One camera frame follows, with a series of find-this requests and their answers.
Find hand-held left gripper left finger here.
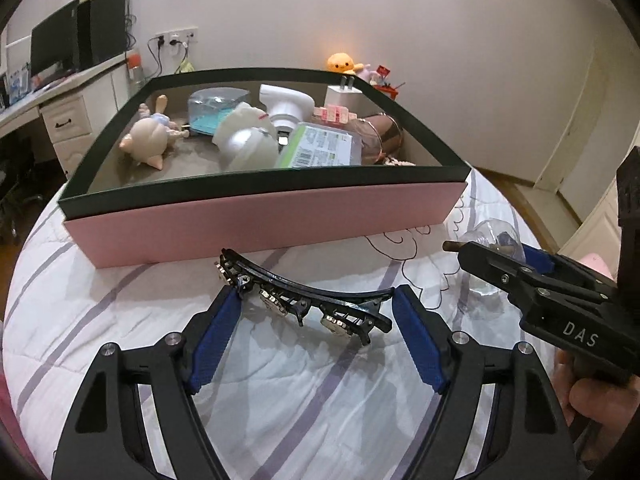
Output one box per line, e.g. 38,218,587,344
50,287,244,480

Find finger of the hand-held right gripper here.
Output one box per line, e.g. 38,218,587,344
442,240,557,312
519,245,619,287

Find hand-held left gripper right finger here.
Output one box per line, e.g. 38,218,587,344
391,284,584,480

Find clear plastic container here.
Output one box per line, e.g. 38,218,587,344
456,219,524,322

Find pink box with green rim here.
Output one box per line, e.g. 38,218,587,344
57,67,472,270

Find rose gold metal canister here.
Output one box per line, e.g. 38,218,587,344
350,112,405,166

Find small pastel doll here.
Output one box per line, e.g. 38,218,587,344
118,93,192,171

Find person's right hand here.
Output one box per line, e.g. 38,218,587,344
552,351,640,428

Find cream room door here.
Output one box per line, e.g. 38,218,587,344
532,49,617,197

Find white round bottle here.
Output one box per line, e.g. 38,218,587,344
212,102,281,171

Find red toy pieces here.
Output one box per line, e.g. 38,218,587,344
372,77,407,99

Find green label plastic packet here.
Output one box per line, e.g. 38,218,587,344
273,122,364,170

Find pink block toy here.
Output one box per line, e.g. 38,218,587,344
313,103,357,126

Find white charger plug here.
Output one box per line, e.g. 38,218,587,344
325,75,364,111

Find blue clear plastic box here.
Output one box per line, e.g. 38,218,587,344
187,87,250,137

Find white spray nozzle device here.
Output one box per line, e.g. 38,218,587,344
258,83,316,134

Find black office chair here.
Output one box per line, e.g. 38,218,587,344
0,134,52,242

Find yellow plush duck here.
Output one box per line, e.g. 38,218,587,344
327,52,365,74

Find white drawer unit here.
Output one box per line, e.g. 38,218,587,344
39,94,97,182

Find orange cap water bottle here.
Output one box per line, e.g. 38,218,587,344
125,49,146,86

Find white computer desk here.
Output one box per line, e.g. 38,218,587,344
0,52,134,137

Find blue white boxes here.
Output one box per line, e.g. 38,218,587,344
0,67,31,107

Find black computer tower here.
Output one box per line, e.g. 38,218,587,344
75,0,127,69

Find black computer monitor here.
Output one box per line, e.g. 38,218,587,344
29,0,81,77

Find black power cables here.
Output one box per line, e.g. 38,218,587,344
147,36,190,77

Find white wall power strip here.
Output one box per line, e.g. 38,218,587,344
153,27,199,46

